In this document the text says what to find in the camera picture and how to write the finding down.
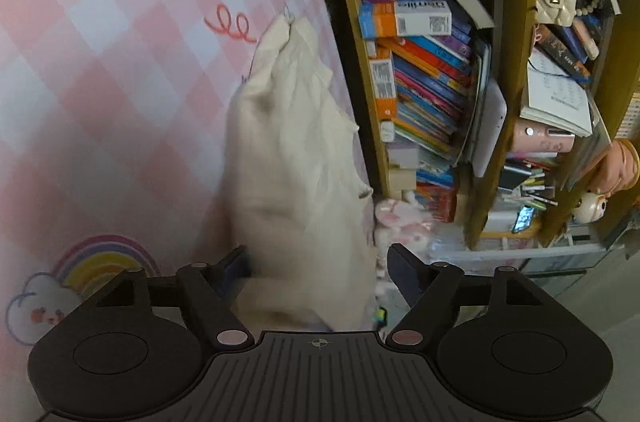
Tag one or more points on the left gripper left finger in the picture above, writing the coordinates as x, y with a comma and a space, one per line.
207, 293

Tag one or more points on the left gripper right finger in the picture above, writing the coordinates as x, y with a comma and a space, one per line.
429, 290

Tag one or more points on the cream t-shirt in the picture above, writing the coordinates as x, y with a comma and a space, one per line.
297, 201

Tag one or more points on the pink white bunny plush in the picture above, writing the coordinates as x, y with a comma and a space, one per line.
401, 221

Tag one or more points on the pastel sticky note cube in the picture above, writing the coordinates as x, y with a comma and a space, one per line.
403, 155

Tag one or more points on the white phone charger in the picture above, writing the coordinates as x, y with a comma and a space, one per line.
387, 131

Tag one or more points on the pink pencil case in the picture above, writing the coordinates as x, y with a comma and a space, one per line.
535, 137

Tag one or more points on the white tablet on books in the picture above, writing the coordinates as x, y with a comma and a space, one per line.
489, 128

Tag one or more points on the row of colourful books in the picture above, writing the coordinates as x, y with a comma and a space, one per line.
440, 84

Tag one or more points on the white wooden bookshelf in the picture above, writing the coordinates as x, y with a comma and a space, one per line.
500, 77

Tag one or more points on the lying orange white box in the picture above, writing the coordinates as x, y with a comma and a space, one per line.
384, 88

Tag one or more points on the tall orange white box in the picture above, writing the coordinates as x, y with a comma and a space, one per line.
405, 19

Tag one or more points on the pink checkered table mat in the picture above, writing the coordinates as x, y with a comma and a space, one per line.
113, 137

